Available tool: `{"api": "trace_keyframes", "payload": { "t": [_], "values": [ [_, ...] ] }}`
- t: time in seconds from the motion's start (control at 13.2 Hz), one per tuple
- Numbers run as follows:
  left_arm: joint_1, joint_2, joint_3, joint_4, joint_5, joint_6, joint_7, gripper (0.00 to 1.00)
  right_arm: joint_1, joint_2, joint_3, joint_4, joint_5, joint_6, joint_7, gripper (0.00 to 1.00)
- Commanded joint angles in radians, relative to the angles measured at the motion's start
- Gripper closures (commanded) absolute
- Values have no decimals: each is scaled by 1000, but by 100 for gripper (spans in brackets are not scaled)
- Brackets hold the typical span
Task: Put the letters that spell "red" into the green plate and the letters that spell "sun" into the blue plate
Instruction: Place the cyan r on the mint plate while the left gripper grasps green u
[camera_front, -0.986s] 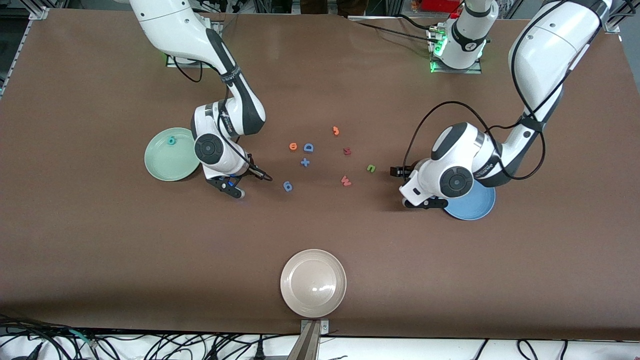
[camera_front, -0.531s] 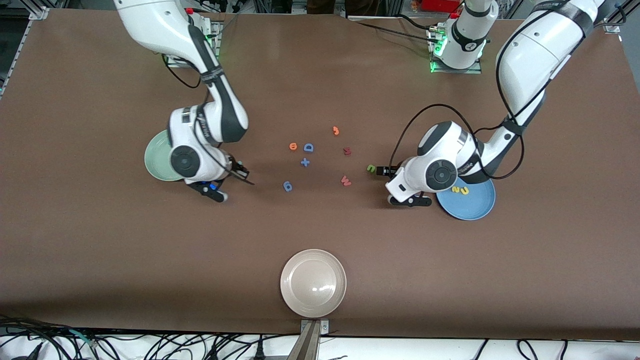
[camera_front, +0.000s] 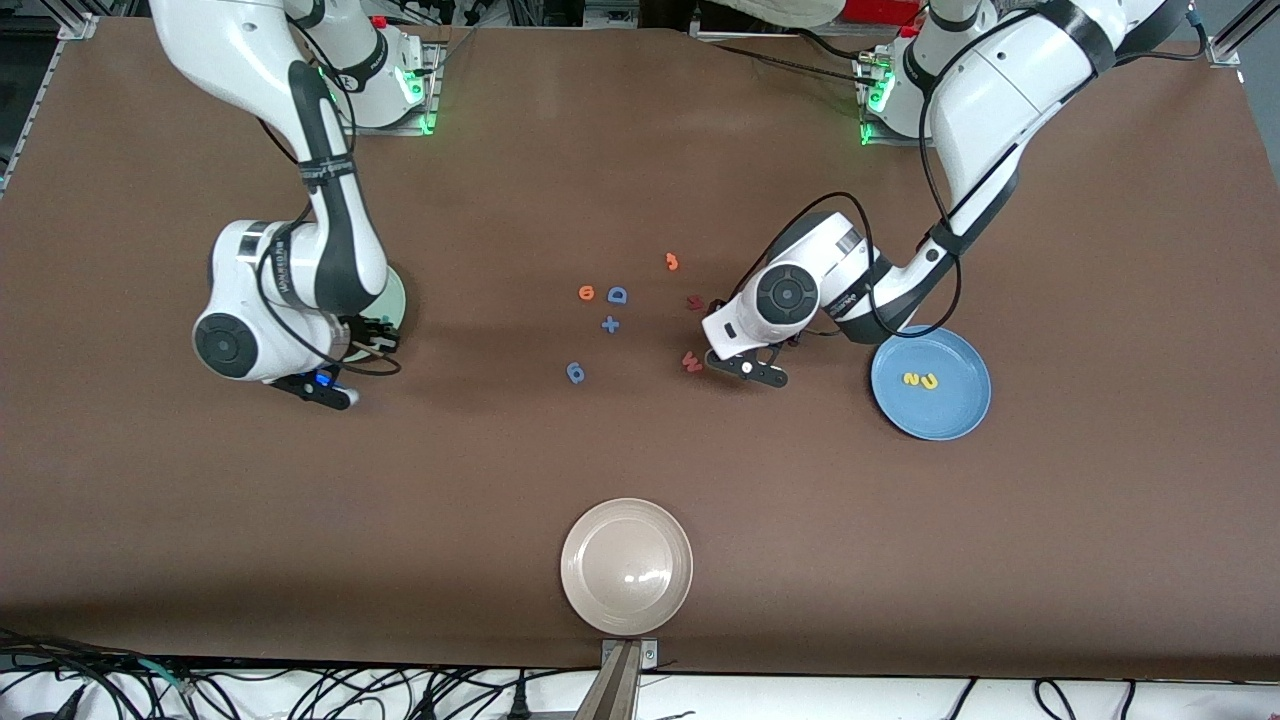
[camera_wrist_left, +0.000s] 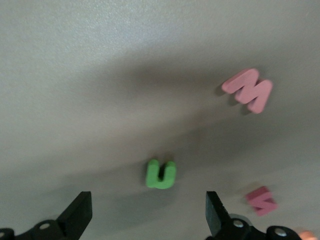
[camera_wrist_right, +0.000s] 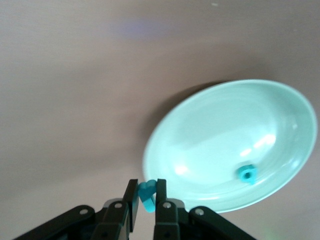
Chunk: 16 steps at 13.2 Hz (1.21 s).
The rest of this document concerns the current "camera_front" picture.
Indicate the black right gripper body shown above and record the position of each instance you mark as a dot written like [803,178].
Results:
[372,331]

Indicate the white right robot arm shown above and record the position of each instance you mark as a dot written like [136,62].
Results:
[220,50]

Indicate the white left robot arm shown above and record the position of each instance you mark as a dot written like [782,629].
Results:
[1000,90]

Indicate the pale green plate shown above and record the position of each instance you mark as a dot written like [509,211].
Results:
[396,300]

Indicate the blue foam letter D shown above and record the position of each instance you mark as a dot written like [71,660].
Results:
[612,295]

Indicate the brown table cover sheet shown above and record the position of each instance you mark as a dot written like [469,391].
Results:
[640,460]

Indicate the pink foam letter W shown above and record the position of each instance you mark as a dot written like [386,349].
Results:
[690,363]

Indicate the beige plate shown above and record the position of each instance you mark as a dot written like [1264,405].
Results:
[626,567]

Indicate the black power plug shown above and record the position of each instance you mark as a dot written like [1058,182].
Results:
[519,700]

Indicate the blue plate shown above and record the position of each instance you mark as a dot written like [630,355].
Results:
[950,410]

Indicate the red box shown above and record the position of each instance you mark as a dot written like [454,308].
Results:
[890,10]

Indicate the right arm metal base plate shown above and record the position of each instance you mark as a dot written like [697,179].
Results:
[400,128]

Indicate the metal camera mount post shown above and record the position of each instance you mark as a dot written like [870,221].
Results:
[618,690]

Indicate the aluminium frame rail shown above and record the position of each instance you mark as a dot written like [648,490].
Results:
[75,28]
[1235,35]

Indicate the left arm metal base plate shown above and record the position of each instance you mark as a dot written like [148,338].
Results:
[940,140]

